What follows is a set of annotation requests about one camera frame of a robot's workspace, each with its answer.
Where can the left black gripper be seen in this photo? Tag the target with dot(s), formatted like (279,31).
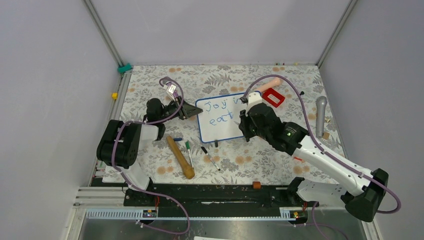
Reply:
(184,109)

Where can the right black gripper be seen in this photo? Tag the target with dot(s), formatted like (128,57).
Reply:
(243,125)

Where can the blue-framed whiteboard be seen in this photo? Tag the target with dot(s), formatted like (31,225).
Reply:
(216,122)

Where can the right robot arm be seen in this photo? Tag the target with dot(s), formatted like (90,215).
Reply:
(361,190)

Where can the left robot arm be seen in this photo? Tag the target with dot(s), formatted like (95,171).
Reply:
(119,145)

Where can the floral patterned table mat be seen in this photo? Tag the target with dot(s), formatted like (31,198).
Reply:
(240,162)

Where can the red rectangular tray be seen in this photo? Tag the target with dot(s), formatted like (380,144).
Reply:
(273,97)

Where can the green-capped marker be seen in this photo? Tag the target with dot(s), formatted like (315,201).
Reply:
(188,148)

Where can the pink plastic cylinder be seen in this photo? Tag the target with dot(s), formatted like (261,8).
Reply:
(275,82)

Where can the black-capped marker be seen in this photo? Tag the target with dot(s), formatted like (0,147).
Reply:
(210,158)

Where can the silver grey microphone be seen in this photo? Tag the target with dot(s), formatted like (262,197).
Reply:
(321,104)

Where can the brown cork cylinder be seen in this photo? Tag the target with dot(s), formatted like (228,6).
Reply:
(256,185)

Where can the small wooden cube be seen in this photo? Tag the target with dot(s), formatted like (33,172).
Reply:
(326,135)

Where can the teal corner clip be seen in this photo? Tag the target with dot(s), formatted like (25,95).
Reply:
(124,68)

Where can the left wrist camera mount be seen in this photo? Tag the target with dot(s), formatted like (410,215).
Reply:
(172,91)

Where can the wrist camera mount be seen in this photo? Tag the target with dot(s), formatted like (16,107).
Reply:
(251,100)
(172,91)

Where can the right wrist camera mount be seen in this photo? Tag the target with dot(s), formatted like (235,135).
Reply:
(251,100)

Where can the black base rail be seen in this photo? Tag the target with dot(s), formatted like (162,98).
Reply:
(216,201)

